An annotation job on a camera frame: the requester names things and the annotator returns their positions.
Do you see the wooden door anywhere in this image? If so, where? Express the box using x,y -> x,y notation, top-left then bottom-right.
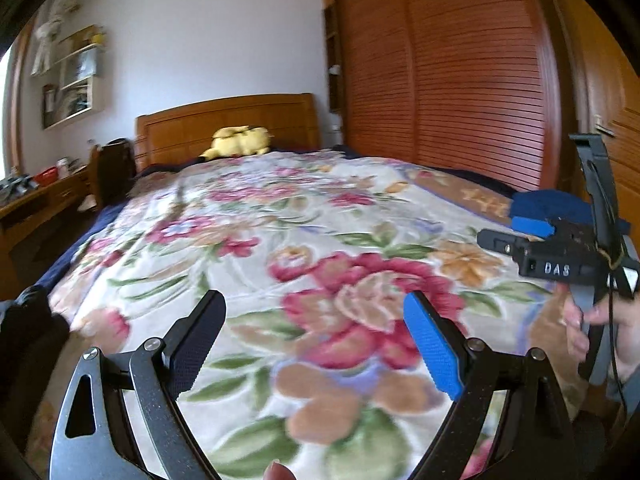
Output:
545,0 -> 640,241

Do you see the black clothes pile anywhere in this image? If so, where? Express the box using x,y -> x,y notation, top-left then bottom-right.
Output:
0,285 -> 71,411

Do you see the person's right hand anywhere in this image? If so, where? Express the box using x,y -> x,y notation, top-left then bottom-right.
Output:
561,287 -> 640,401

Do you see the yellow plush toy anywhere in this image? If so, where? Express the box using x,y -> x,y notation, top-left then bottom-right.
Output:
200,125 -> 273,161

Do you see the white wall shelf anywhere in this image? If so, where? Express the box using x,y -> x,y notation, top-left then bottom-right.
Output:
40,25 -> 108,128

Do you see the blue suit jacket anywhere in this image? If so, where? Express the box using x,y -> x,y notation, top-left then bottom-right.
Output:
510,189 -> 593,233

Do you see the white paper bag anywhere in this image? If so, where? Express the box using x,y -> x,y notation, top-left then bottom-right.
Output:
65,52 -> 98,86

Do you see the floral blanket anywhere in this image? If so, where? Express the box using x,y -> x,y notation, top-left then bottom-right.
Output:
25,147 -> 601,480

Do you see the tied beige curtain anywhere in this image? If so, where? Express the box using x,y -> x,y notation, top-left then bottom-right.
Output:
30,0 -> 81,78

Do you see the wooden slatted wardrobe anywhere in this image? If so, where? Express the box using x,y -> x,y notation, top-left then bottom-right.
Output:
322,0 -> 576,193

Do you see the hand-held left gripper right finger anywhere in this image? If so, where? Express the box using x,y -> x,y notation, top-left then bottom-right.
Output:
403,290 -> 581,480

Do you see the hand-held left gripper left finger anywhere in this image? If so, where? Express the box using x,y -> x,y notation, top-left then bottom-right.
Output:
50,290 -> 227,480

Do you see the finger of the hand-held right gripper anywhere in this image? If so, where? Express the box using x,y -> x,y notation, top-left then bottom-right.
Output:
476,228 -> 527,262
511,216 -> 557,239

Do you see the wooden bed headboard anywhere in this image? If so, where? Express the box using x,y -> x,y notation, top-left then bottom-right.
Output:
135,92 -> 321,173

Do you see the grey device on desk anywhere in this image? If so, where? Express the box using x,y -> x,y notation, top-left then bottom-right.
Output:
0,175 -> 37,197

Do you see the wooden desk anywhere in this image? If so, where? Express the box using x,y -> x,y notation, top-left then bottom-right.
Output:
0,165 -> 96,301

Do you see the window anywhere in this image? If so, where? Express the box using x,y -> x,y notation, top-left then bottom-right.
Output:
0,20 -> 26,181

